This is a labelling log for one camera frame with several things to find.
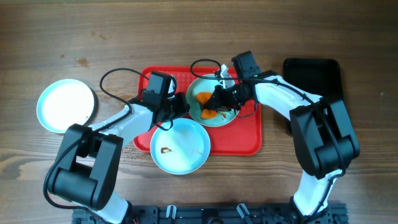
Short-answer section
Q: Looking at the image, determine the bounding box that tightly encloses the orange sponge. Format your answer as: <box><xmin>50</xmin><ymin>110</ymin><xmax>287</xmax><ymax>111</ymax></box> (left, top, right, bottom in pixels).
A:
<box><xmin>195</xmin><ymin>92</ymin><xmax>217</xmax><ymax>119</ymax></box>

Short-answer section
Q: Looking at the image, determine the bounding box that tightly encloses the light blue plate front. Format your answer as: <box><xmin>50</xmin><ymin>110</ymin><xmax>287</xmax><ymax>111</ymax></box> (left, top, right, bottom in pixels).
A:
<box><xmin>150</xmin><ymin>118</ymin><xmax>211</xmax><ymax>175</ymax></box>

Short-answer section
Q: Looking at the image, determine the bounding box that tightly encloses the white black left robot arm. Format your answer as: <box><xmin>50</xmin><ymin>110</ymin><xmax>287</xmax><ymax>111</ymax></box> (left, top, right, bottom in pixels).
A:
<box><xmin>42</xmin><ymin>72</ymin><xmax>189</xmax><ymax>223</ymax></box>

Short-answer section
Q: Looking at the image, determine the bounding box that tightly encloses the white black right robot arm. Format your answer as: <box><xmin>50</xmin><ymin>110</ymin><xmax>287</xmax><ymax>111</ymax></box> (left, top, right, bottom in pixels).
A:
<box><xmin>202</xmin><ymin>51</ymin><xmax>359</xmax><ymax>223</ymax></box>

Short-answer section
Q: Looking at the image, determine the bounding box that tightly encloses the red plastic tray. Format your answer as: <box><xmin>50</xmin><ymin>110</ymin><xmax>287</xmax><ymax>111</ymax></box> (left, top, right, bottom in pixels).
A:
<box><xmin>142</xmin><ymin>65</ymin><xmax>262</xmax><ymax>156</ymax></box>

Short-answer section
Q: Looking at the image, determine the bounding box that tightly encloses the black rectangular tray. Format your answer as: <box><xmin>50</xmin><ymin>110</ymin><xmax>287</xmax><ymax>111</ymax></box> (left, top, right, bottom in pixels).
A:
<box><xmin>282</xmin><ymin>57</ymin><xmax>346</xmax><ymax>138</ymax></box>

